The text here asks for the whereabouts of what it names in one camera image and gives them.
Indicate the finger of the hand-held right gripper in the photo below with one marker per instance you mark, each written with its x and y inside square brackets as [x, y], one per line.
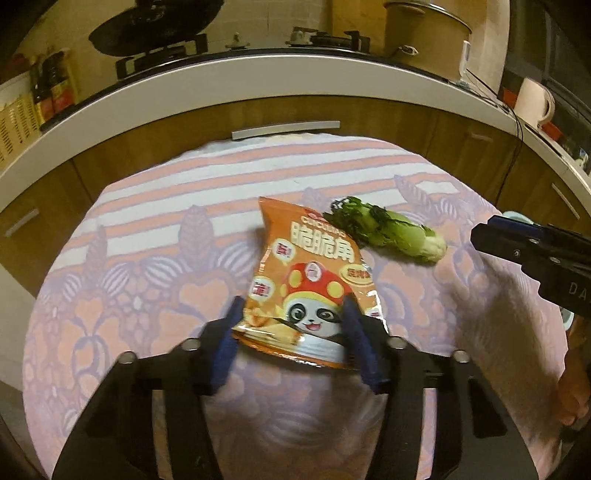
[512, 222]
[503, 244]

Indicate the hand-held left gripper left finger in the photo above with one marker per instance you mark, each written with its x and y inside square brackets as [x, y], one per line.
[226, 346]

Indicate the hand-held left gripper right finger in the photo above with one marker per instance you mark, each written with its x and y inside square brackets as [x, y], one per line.
[364, 350]

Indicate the light blue plastic basket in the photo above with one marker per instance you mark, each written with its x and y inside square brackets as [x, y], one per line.
[568, 318]

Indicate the green bok choy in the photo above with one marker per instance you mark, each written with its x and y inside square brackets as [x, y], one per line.
[401, 235]

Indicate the orange snack packet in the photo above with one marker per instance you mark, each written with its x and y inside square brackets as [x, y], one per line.
[304, 258]

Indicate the person's right hand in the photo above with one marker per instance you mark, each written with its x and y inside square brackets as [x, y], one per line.
[575, 397]

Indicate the floral pink tablecloth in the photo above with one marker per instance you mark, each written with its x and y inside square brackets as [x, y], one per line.
[138, 277]

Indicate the white electric kettle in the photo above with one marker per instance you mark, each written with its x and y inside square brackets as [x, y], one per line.
[531, 101]

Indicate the large metal pot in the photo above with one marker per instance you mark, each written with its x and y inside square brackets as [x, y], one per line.
[425, 37]

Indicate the wooden kitchen cabinet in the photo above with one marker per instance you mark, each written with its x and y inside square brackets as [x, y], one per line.
[138, 152]

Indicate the black gas stove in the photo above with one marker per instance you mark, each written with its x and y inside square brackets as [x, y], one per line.
[277, 46]

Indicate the yellow plastic basket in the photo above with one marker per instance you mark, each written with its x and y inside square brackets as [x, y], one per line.
[18, 120]

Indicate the black wok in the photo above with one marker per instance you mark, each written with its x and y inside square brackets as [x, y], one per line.
[152, 27]

